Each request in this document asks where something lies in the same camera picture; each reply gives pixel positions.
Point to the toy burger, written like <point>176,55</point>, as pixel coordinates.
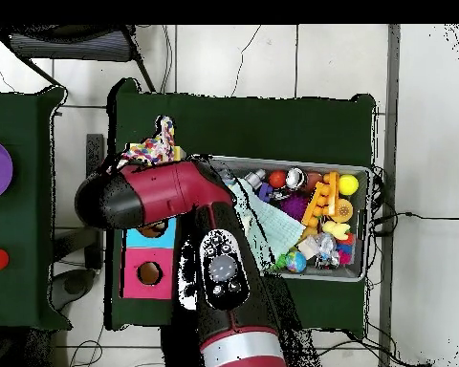
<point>343,210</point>

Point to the red ball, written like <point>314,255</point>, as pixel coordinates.
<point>277,179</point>

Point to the black chair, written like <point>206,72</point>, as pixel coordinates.
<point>72,46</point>

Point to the dark green table cloth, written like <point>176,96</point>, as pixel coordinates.
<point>252,126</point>
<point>19,229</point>

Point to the purple spiky ball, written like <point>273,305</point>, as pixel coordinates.
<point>293,206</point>

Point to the black post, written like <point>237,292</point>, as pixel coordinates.
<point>95,256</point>

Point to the shallow mesh bin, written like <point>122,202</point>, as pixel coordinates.
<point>329,273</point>

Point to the mint green waffle cloth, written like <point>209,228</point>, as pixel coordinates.
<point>279,225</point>

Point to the globe print ball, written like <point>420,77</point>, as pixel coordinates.
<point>296,262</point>

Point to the grey rounded base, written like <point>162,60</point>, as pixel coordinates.
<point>74,284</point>

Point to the colourful polka dot cloth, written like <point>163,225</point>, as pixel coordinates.
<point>153,147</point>

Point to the wooden box with three holes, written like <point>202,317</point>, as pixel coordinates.
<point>153,290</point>

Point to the yellow duck toy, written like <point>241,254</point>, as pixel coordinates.
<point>336,229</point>

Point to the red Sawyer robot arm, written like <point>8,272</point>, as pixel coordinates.
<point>160,191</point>

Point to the yellow ball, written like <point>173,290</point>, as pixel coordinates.
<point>348,184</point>

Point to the orange plastic block toy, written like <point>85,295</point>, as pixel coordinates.
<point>321,198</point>

